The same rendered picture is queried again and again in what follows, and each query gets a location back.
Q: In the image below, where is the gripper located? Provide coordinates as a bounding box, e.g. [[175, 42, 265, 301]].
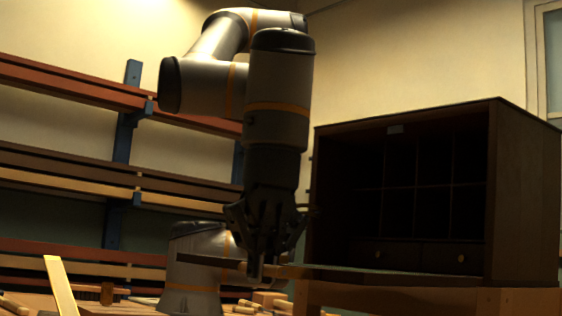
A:
[[222, 142, 310, 283]]

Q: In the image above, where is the light wooden block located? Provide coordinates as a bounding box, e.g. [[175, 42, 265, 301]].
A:
[[251, 290, 290, 311]]

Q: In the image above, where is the walnut flap with green lining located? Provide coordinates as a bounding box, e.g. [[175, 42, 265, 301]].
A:
[[175, 251, 485, 289]]

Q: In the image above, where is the light wooden desk stand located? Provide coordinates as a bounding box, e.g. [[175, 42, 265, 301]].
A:
[[293, 279, 562, 316]]

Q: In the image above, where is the dark walnut desk body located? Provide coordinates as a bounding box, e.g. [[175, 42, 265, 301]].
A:
[[304, 96, 562, 289]]

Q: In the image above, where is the blue rack with timber boards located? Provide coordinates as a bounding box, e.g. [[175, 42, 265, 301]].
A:
[[0, 51, 245, 301]]

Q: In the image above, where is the wooden mallet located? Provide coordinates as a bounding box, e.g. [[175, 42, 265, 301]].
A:
[[70, 281, 132, 308]]

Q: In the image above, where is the pale wooden plank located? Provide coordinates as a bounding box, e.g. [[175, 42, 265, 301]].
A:
[[42, 254, 83, 316]]

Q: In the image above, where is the wooden tool handle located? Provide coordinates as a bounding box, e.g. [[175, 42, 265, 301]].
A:
[[236, 298, 265, 314], [0, 294, 31, 316], [271, 298, 294, 314]]

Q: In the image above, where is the window with pale frame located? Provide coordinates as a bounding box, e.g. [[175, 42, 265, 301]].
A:
[[523, 0, 562, 129]]

